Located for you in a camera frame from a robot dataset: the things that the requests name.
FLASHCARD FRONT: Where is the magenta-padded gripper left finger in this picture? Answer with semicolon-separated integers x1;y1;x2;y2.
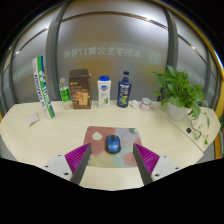
41;142;93;186

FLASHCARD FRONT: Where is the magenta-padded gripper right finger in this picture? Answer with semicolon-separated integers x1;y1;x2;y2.
132;142;183;186

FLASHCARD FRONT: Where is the blue and black computer mouse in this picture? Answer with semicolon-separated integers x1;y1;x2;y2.
105;134;122;155

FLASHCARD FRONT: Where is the floral pastel mouse pad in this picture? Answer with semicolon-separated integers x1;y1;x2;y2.
83;125;143;169

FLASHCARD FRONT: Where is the small white round jar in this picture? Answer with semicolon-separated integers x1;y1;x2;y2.
139;97;153;112

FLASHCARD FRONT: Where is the crumpled white tissue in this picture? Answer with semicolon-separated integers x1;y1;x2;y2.
129;99;141;110

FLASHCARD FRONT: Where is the small white packet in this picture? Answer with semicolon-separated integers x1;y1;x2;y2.
26;112;41;127

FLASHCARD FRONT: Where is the small green clear bottle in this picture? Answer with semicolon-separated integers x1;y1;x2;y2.
58;77;73;111

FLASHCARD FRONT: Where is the brown cardboard box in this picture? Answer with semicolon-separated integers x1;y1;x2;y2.
68;68;93;110

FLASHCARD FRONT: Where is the white bottle blue cap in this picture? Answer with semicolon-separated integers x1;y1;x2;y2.
96;75;112;109

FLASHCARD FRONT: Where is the dark blue pump bottle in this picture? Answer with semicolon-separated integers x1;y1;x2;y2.
116;70;133;109

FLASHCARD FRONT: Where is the green potted plant white pot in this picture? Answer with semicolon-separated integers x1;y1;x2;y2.
151;64;212;146

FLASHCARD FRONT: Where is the white green blue tube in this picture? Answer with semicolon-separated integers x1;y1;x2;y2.
31;55;56;120

